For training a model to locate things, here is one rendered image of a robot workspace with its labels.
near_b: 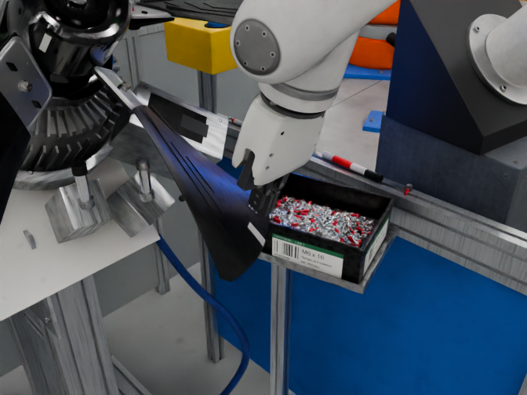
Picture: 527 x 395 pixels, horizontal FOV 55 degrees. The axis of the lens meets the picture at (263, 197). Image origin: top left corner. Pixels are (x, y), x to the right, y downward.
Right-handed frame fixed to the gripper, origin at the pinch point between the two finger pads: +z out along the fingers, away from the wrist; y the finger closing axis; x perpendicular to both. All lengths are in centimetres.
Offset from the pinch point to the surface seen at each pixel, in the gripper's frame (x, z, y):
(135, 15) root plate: -21.9, -14.9, 5.1
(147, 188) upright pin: -15.5, 8.0, 6.0
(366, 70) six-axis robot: -153, 144, -321
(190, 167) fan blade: -5.8, -4.2, 7.9
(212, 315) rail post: -27, 89, -32
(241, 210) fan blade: -1.0, 1.9, 2.5
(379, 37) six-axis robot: -157, 118, -329
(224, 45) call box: -42, 7, -32
